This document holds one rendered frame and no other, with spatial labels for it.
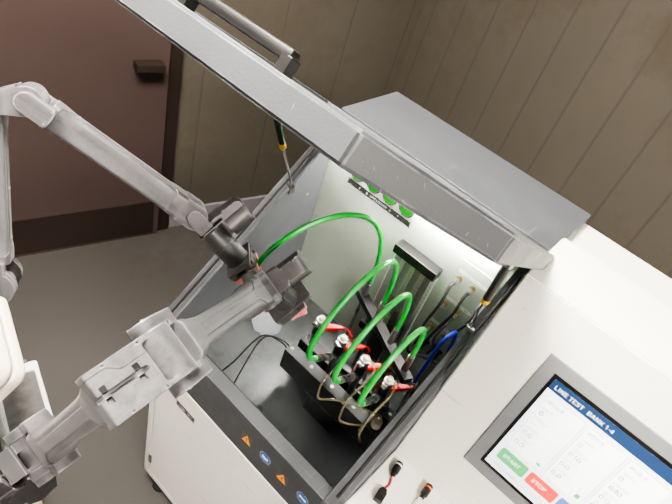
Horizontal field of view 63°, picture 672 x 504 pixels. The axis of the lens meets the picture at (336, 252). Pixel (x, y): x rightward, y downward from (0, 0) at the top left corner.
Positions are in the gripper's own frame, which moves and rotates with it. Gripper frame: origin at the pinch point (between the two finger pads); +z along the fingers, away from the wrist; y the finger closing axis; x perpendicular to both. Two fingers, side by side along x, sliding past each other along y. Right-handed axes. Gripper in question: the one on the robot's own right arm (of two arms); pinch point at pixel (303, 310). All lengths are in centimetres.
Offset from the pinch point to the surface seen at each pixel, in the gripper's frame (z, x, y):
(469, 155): 22, 17, 60
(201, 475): 43, 3, -66
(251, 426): 11.9, -9.1, -30.2
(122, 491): 65, 28, -110
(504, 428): 18, -46, 19
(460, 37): 115, 133, 130
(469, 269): 22.5, -9.7, 37.9
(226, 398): 9.7, 0.4, -31.7
